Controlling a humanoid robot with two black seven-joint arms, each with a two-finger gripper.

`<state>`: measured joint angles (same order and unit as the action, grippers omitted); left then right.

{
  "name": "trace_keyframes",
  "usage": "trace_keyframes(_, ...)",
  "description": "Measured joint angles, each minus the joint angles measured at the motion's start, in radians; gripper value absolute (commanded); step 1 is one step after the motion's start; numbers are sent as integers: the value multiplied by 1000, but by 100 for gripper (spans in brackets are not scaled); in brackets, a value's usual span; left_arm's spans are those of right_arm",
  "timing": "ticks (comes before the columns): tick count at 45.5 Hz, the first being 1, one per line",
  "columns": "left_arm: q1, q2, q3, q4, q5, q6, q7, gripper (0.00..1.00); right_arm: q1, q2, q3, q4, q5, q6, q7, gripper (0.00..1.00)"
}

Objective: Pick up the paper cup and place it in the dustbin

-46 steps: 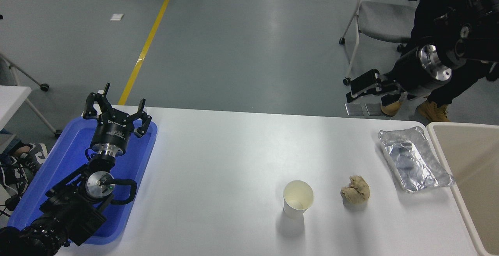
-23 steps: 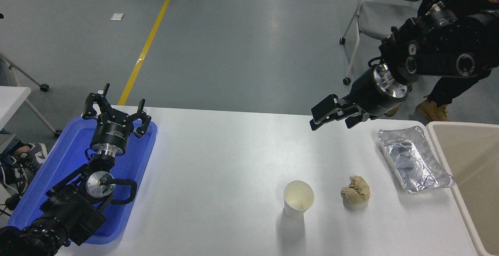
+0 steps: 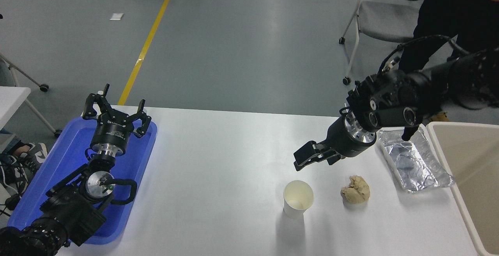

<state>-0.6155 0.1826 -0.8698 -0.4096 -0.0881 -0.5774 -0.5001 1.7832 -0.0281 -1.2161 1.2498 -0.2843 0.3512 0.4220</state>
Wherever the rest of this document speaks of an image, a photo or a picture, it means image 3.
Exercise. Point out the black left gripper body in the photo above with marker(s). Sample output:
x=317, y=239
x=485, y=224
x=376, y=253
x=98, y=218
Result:
x=111, y=133

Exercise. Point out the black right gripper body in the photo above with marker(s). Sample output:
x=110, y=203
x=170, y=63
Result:
x=345, y=141

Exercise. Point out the white paper cup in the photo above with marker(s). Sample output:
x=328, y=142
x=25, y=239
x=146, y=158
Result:
x=298, y=199

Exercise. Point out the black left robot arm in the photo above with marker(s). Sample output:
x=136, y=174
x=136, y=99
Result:
x=70, y=209

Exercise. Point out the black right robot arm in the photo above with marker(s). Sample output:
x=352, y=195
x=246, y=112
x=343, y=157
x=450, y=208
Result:
x=421, y=92

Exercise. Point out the crumpled tan paper ball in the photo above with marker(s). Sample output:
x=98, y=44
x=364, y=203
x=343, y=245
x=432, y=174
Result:
x=355, y=190

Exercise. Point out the blue plastic tray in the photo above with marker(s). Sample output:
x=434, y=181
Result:
x=66, y=158

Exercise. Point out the silver foil tray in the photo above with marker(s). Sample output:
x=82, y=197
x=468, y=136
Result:
x=415, y=162

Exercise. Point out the person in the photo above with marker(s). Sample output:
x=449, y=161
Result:
x=33, y=154
x=448, y=10

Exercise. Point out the white table with caster legs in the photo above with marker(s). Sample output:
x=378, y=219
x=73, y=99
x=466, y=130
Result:
x=11, y=102

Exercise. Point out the grey chair on casters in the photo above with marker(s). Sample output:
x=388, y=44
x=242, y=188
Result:
x=380, y=20

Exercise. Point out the large pale bin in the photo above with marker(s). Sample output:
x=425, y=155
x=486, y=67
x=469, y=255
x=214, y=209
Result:
x=475, y=170

